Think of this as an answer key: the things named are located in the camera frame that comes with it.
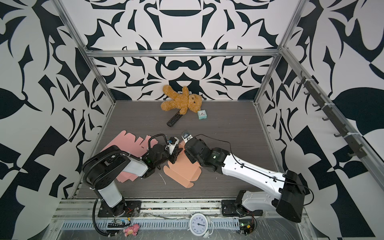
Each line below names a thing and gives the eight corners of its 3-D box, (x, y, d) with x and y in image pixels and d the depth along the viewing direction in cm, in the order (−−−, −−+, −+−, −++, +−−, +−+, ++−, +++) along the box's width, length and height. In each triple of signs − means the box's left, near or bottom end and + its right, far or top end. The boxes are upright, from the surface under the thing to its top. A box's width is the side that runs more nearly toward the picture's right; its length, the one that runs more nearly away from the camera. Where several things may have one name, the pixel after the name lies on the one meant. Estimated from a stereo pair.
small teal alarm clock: (198, 119, 111) (198, 117, 109) (196, 112, 116) (196, 110, 114) (207, 118, 112) (207, 116, 110) (205, 111, 116) (205, 109, 114)
